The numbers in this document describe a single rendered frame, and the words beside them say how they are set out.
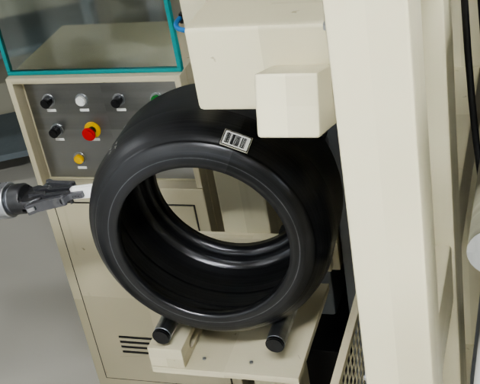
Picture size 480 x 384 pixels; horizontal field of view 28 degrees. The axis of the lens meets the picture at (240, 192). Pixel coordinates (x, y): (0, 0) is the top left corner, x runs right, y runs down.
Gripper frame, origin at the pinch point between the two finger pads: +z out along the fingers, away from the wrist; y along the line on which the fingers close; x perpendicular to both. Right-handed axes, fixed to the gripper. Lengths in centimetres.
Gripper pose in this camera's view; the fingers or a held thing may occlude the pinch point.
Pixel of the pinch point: (85, 191)
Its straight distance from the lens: 227.1
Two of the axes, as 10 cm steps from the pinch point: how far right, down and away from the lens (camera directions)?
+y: 2.7, -5.4, 8.0
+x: 2.8, 8.4, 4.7
